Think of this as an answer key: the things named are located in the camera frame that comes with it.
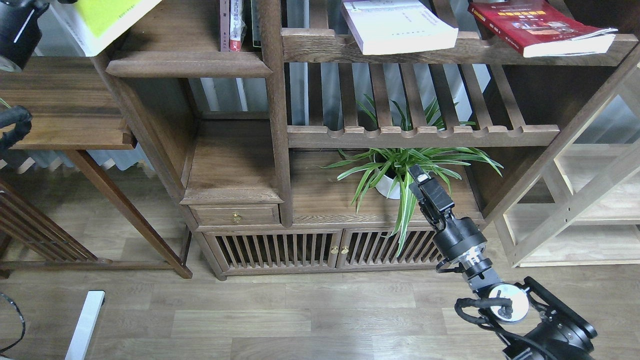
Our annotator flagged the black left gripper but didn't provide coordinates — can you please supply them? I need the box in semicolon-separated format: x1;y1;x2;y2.
0;0;50;72

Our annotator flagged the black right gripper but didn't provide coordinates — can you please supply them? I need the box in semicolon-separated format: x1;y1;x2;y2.
407;164;489;265

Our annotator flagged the yellow green cover book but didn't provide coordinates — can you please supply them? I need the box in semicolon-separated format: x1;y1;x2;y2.
49;0;161;57

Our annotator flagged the red cover book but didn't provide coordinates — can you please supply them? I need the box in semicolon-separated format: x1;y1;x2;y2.
468;0;618;59

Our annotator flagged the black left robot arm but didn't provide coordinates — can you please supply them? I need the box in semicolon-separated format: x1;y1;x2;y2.
0;0;50;151

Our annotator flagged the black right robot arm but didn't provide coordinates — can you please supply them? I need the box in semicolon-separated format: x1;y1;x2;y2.
409;165;597;360

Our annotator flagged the green spider plant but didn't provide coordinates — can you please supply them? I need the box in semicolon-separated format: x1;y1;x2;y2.
320;94;504;257

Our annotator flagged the white plant pot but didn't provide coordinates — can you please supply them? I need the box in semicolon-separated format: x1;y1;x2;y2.
375;172;402;199

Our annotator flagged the dark wooden side table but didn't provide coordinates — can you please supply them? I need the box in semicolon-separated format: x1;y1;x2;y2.
1;56;193;279

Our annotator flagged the dark wooden bookshelf cabinet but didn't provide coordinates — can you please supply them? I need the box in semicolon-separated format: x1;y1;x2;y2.
92;0;639;280

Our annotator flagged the white lilac cover book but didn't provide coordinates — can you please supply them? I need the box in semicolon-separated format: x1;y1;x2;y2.
342;0;458;56

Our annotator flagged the light wooden rack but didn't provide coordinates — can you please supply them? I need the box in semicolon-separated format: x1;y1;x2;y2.
494;66;640;267

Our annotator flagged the dark slatted wooden chair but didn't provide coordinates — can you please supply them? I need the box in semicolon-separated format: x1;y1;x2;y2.
0;181;115;279

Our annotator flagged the brass drawer knob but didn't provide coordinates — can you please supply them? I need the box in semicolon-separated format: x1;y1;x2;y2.
231;212;243;224

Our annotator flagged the maroon spine upright book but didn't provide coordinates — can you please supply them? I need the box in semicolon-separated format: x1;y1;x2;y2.
219;0;231;52

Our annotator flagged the red white spine book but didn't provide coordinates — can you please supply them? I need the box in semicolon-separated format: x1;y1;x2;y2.
229;0;246;52

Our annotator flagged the dark spine upright book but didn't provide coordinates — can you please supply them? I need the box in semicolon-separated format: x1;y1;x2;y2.
249;0;262;48

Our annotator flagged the white metal leg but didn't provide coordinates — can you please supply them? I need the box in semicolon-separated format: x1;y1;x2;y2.
65;290;106;360

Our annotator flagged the black floor cable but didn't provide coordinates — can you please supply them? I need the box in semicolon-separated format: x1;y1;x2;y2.
0;293;27;354

